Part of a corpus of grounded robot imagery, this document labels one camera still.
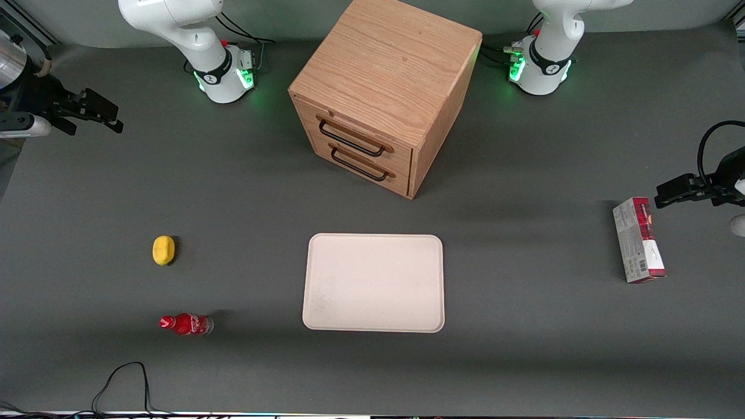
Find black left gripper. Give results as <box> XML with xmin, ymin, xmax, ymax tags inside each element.
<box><xmin>654</xmin><ymin>147</ymin><xmax>745</xmax><ymax>210</ymax></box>

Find black looped cable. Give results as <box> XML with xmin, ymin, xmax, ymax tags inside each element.
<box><xmin>90</xmin><ymin>361</ymin><xmax>175</xmax><ymax>417</ymax></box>

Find wooden drawer cabinet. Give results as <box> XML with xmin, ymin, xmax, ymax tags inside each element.
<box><xmin>288</xmin><ymin>0</ymin><xmax>483</xmax><ymax>200</ymax></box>

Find aluminium frame rail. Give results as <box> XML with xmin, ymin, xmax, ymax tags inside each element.
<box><xmin>0</xmin><ymin>3</ymin><xmax>60</xmax><ymax>47</ymax></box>

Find black right arm base cables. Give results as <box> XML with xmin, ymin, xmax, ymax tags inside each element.
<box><xmin>214</xmin><ymin>10</ymin><xmax>276</xmax><ymax>73</ymax></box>

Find black drawer handle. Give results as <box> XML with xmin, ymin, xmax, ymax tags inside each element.
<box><xmin>330</xmin><ymin>145</ymin><xmax>389</xmax><ymax>182</ymax></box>
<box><xmin>318</xmin><ymin>118</ymin><xmax>387</xmax><ymax>158</ymax></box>

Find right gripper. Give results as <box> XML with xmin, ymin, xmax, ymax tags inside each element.
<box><xmin>5</xmin><ymin>73</ymin><xmax>125</xmax><ymax>134</ymax></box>

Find red coke bottle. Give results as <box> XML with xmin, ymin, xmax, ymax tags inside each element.
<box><xmin>159</xmin><ymin>313</ymin><xmax>214</xmax><ymax>337</ymax></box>

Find beige rectangular tray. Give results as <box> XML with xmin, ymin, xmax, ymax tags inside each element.
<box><xmin>302</xmin><ymin>233</ymin><xmax>446</xmax><ymax>333</ymax></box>

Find black arm base cables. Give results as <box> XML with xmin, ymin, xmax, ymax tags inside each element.
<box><xmin>214</xmin><ymin>10</ymin><xmax>276</xmax><ymax>73</ymax></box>
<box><xmin>480</xmin><ymin>12</ymin><xmax>545</xmax><ymax>69</ymax></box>

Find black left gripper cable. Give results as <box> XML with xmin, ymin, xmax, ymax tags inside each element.
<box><xmin>697</xmin><ymin>120</ymin><xmax>745</xmax><ymax>188</ymax></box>

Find yellow lemon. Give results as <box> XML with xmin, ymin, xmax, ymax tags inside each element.
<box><xmin>152</xmin><ymin>235</ymin><xmax>176</xmax><ymax>267</ymax></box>

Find black left arm base cables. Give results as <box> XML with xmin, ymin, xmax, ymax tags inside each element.
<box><xmin>480</xmin><ymin>12</ymin><xmax>545</xmax><ymax>69</ymax></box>

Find grey and red carton box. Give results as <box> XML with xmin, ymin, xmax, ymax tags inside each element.
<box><xmin>612</xmin><ymin>197</ymin><xmax>667</xmax><ymax>285</ymax></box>

